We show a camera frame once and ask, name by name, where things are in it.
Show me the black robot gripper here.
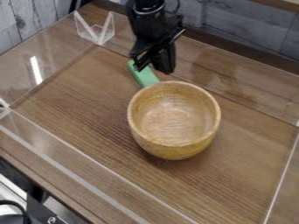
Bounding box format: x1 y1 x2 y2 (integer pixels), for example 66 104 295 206
127 9 183 74

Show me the green rectangular block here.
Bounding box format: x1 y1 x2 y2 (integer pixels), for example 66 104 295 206
127 60 159 88

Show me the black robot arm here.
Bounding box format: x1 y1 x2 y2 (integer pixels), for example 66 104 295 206
126 0 184 74

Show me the wooden bowl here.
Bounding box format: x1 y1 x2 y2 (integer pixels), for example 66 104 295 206
127 81 220 160

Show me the clear acrylic corner bracket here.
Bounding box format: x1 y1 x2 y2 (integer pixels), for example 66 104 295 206
74 10 115 46

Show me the clear acrylic tray wall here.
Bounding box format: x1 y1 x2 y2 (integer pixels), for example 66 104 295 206
0 5 299 224

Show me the black metal mount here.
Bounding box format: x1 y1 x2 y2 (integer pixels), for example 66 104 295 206
26 195 67 224

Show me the black cable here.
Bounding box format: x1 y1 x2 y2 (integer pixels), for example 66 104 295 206
0 199 34 224

